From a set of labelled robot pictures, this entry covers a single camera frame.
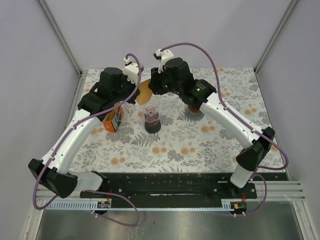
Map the clear glass cup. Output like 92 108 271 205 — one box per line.
141 98 161 123

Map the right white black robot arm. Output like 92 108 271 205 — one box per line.
148 57 275 198

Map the brown wooden dripper ring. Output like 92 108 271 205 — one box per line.
187 104 203 114

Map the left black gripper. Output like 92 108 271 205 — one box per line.
112 73 141 105

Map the floral patterned table mat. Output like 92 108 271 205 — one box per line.
70 67 271 173

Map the orange coffee filter box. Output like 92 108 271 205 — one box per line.
102 107 124 133

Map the aluminium frame rail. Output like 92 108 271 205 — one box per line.
35 180 305 201

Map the white slotted cable duct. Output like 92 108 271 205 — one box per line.
46 198 236 212

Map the grey carafe with red rim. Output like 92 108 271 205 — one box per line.
144 114 161 134

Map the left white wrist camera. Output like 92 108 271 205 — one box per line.
122 58 144 85

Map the clear glass server pitcher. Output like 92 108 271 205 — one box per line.
184 105 204 121

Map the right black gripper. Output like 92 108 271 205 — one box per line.
147 65 182 96

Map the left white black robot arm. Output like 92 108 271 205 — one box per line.
28 63 144 199

